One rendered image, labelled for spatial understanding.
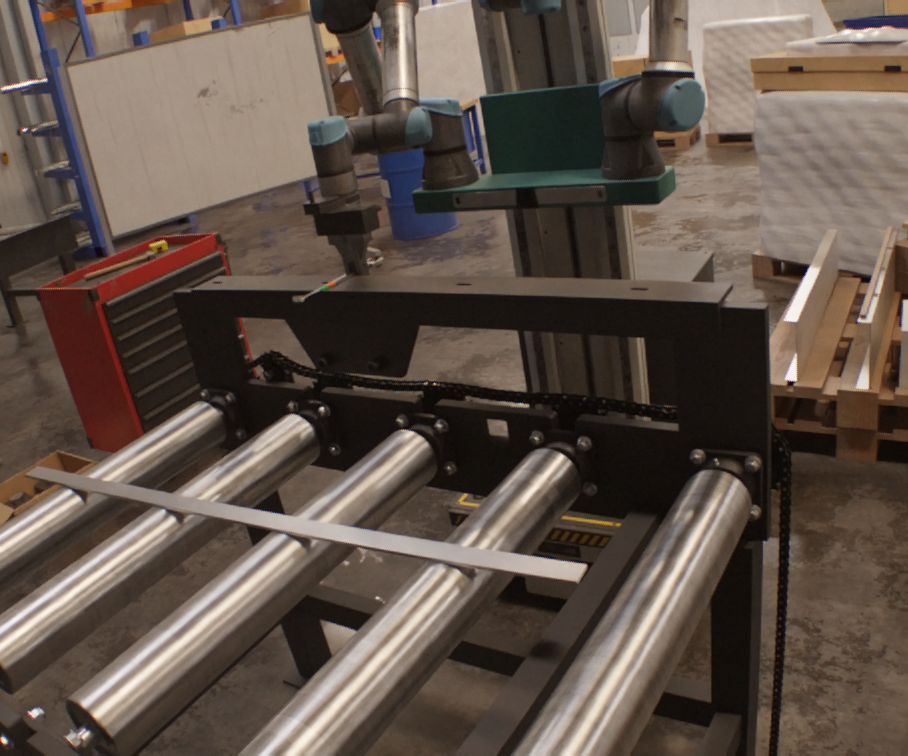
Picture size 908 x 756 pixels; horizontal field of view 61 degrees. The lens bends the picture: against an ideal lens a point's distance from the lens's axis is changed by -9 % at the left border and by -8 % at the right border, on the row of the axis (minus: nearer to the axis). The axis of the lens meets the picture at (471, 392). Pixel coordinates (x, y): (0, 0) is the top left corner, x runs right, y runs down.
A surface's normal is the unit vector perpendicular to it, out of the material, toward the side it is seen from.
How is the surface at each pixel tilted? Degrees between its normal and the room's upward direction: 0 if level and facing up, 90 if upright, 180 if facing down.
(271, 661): 0
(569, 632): 0
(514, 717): 0
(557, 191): 90
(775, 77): 90
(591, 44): 90
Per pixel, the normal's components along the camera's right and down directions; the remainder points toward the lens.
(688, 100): 0.52, 0.40
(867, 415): -0.51, 0.43
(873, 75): -0.77, 0.37
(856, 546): -0.16, -0.90
